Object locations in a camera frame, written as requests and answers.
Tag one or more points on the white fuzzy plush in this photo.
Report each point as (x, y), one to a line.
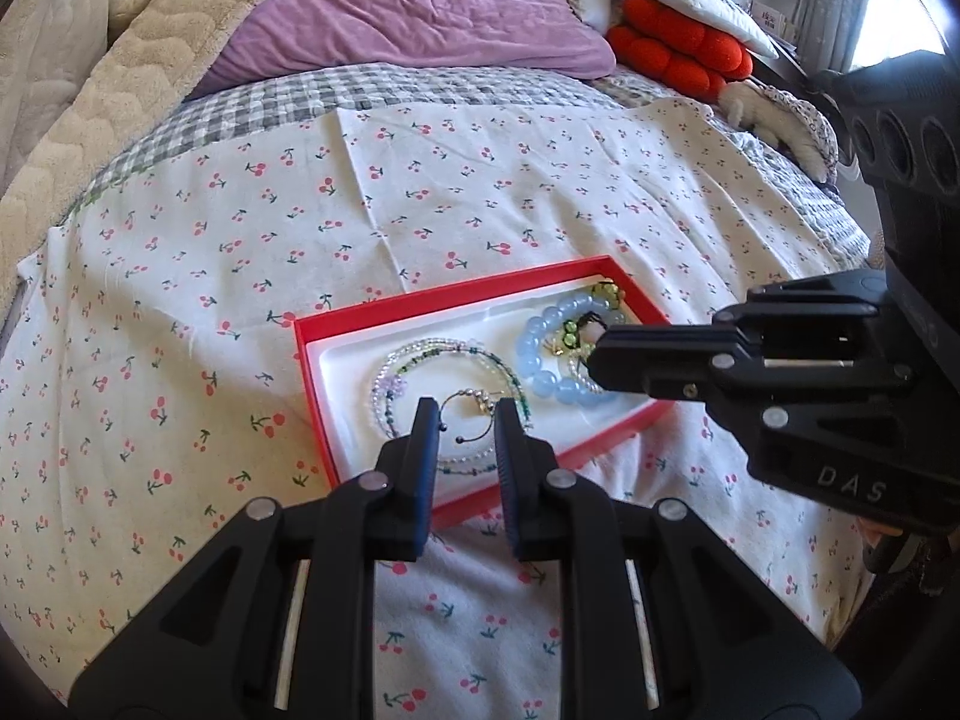
(780, 127)

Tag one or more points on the person's right hand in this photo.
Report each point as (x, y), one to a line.
(881, 529)

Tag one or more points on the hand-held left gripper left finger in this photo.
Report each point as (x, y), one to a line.
(425, 465)

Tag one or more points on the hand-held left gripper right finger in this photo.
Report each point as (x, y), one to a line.
(504, 465)

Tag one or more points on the purple pillow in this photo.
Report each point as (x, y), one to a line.
(412, 7)

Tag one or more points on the beige fleece blanket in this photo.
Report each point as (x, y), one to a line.
(112, 52)

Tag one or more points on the red knotted cushion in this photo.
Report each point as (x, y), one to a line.
(675, 45)

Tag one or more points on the cherry print bed sheet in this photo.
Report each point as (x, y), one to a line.
(225, 240)

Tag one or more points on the grey curtain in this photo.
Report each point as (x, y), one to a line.
(832, 0)

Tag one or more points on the red cardboard box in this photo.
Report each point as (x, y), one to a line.
(465, 511)

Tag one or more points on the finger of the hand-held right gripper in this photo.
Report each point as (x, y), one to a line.
(660, 360)
(810, 307)

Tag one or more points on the thin silver bangle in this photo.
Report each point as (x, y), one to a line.
(472, 396)

